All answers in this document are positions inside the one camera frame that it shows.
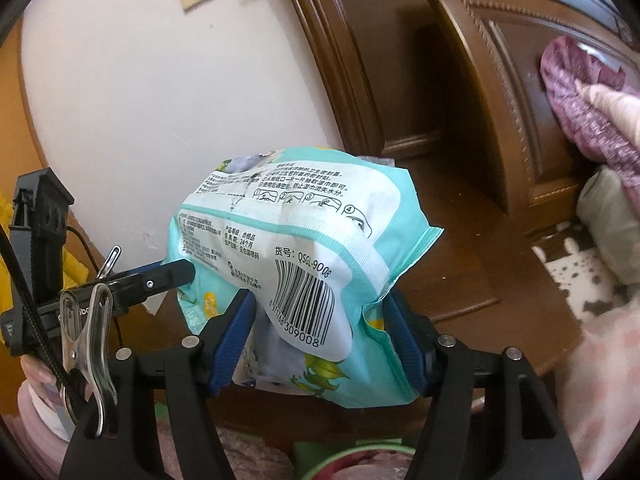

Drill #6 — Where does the teal wet wipes package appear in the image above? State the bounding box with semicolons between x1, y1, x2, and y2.
167;148;442;408

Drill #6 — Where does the pink sleeve forearm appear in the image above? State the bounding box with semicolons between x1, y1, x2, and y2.
15;380;70;479

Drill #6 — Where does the person's left hand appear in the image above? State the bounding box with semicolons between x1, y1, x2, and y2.
20;354;56;388

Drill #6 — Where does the yellow cloth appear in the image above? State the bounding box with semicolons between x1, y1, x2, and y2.
0;194;90;346

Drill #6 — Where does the dark wooden nightstand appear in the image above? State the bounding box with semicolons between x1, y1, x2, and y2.
124;156;584;441

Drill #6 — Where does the red bin with green rim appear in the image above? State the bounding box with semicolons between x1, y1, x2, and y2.
302;443;414;480

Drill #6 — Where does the metal spring clamp right wrist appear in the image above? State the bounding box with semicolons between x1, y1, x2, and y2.
58;283;118;438

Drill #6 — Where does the brown white dotted blanket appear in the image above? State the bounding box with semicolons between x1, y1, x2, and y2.
532;221;629;323

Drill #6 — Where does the grey pillow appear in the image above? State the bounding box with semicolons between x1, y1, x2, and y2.
576;166;639;285

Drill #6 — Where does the purple quilted garment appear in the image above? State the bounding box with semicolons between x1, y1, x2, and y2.
540;36;639;207

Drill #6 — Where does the dark wooden headboard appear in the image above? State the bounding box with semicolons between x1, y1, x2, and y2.
291;0;639;234

